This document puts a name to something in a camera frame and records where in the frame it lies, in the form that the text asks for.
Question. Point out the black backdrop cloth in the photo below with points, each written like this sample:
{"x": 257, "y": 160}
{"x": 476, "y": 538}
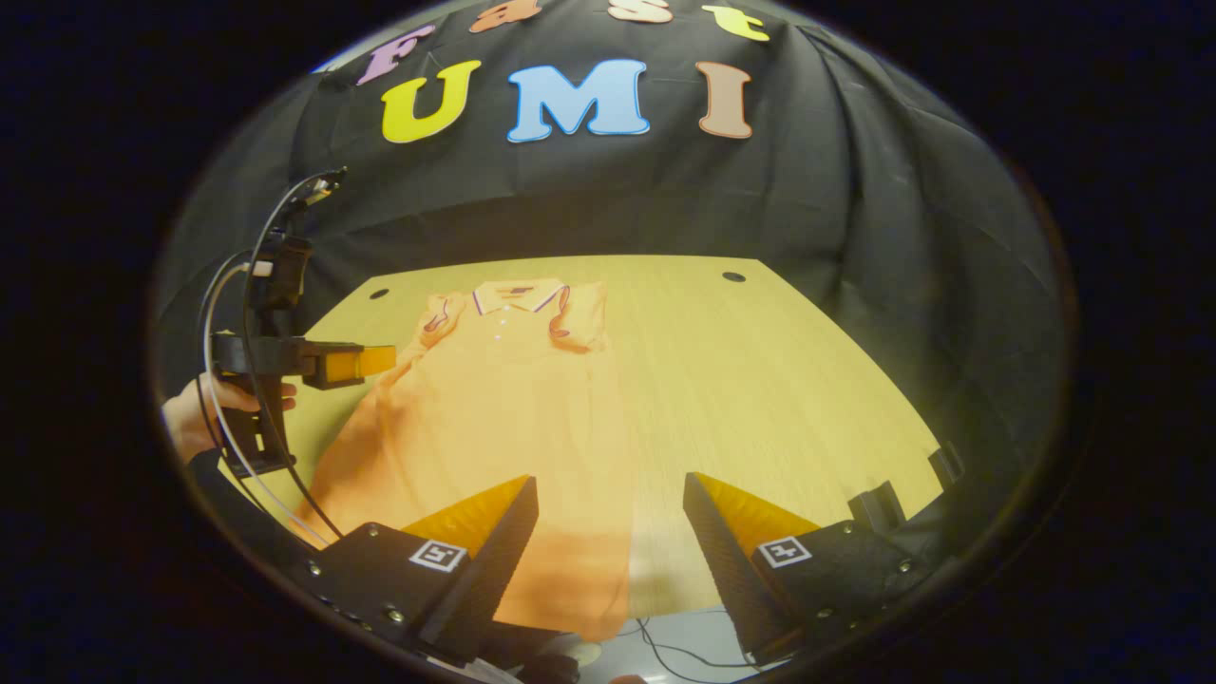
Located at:
{"x": 855, "y": 190}

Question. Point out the orange T-shirt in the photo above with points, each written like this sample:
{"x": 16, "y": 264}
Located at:
{"x": 494, "y": 418}

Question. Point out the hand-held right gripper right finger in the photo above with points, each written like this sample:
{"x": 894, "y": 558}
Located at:
{"x": 731, "y": 579}

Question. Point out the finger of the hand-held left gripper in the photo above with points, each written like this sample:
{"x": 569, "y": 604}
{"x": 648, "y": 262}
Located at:
{"x": 356, "y": 363}

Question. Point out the small black block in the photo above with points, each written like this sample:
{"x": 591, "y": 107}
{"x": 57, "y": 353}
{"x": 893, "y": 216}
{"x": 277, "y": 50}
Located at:
{"x": 946, "y": 465}

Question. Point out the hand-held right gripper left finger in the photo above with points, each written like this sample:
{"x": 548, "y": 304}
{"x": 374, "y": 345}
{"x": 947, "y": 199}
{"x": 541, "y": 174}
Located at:
{"x": 475, "y": 579}

